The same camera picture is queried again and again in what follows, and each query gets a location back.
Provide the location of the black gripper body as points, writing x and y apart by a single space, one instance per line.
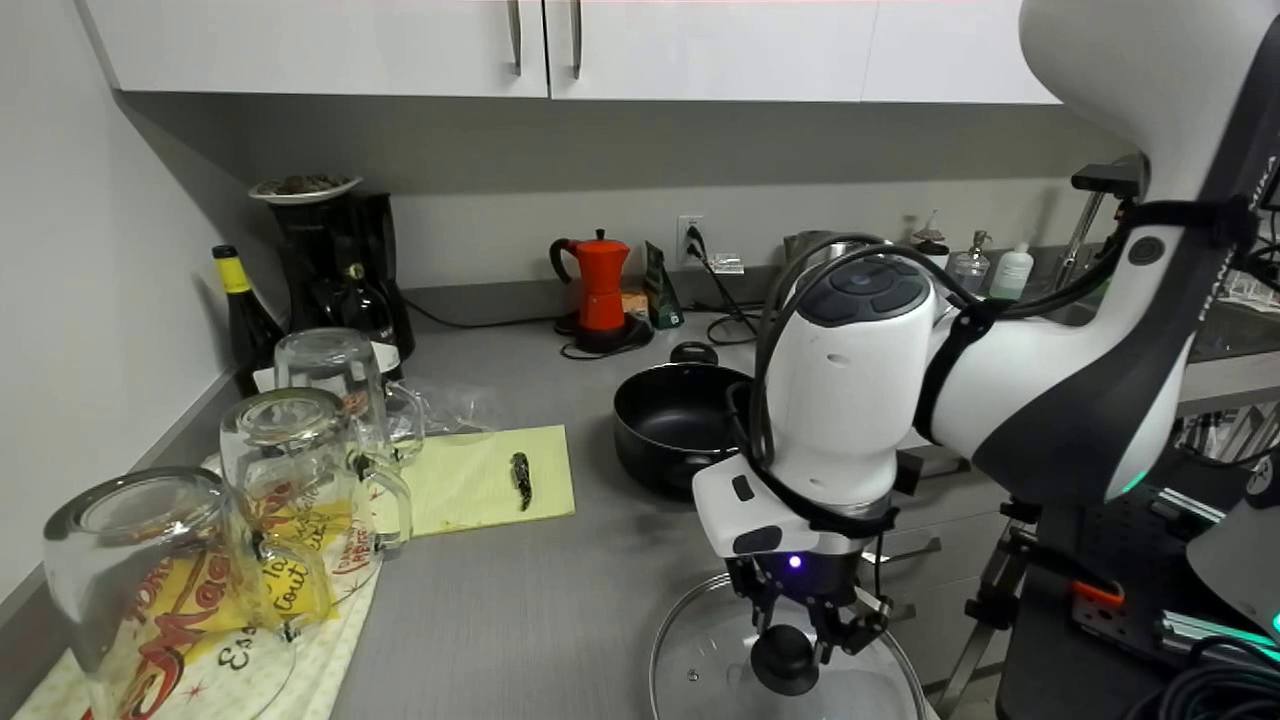
796 582

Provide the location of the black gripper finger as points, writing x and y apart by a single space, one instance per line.
852 634
764 629

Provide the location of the glass lid with black knob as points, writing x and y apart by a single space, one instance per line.
706 666

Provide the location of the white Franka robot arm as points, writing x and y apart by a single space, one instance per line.
852 386

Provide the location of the black cooking pot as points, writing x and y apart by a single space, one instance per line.
664 430

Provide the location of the red moka pot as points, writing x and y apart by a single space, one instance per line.
600 280

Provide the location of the gray base cabinet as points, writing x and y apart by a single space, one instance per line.
935 602

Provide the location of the metal stand leg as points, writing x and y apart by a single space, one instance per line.
969 652

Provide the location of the black clamp orange grip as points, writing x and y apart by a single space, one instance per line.
1054 587

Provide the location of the small black object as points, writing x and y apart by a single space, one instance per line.
523 482

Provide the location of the black round hot plate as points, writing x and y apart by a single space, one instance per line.
618 339

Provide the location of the dark green bottle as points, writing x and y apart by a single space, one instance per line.
662 295

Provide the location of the yellow paper notepad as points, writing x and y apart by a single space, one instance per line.
466 487

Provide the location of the stainless steel electric kettle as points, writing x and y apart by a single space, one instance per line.
800 251

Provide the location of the clear soap dispenser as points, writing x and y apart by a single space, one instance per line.
969 267

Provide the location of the white soap bottle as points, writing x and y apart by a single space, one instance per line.
1011 273

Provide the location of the clear plastic wrap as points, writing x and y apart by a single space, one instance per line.
462 404

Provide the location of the gray rounded cover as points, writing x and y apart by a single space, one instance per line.
1241 563

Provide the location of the chrome sink faucet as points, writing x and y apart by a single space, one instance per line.
1080 247

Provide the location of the printed white dish towel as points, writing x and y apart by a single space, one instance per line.
315 652

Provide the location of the large clear glass mug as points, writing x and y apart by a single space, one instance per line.
135 575
297 482
324 362

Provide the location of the white upper cabinet door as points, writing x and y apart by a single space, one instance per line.
307 42
772 47

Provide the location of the black coffee maker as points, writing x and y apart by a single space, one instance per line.
335 262

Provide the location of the dark wine bottle yellow cap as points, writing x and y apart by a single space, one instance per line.
244 333

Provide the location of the teal aluminium rail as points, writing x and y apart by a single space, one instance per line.
1223 634

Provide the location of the white wall outlet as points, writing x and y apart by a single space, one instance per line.
692 224

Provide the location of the black camera on stand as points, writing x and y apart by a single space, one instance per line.
1114 176

